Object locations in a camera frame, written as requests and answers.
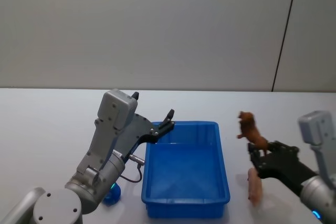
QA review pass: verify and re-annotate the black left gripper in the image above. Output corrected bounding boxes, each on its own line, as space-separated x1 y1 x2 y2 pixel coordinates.
113 91 176 161

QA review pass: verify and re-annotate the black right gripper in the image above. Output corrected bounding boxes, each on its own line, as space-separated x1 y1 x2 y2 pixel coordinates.
247 140 319 198

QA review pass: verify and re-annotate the brown toy lion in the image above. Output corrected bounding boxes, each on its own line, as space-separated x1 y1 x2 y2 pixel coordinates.
237 111 270 157

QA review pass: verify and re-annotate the pink toy pig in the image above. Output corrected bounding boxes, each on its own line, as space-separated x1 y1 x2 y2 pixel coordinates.
247 168 264 206

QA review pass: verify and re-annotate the blue plastic bin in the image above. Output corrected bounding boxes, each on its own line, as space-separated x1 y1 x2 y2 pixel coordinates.
141 121 231 219

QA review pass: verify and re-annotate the small blue plastic toy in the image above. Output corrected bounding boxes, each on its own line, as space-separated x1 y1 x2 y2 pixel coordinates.
102 183 122 207

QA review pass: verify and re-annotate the thin dark cable, silver plug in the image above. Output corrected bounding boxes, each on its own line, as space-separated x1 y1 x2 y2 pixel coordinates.
119 154 146 183

